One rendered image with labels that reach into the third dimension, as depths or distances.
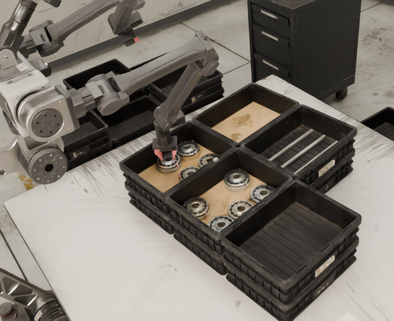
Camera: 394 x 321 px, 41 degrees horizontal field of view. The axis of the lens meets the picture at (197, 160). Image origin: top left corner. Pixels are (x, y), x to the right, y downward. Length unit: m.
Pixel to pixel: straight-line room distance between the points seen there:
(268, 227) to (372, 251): 0.40
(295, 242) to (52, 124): 0.93
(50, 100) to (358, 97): 2.98
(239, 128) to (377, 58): 2.41
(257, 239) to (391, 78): 2.71
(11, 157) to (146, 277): 0.66
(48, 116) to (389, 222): 1.35
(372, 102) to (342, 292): 2.37
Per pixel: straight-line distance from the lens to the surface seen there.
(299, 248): 1.91
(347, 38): 3.83
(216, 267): 2.01
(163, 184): 2.20
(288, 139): 2.37
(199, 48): 1.72
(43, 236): 2.33
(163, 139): 2.16
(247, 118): 2.51
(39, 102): 1.57
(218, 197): 2.11
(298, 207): 2.05
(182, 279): 2.02
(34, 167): 1.91
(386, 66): 4.58
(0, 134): 4.41
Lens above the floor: 2.27
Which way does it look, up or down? 39 degrees down
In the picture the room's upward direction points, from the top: 8 degrees counter-clockwise
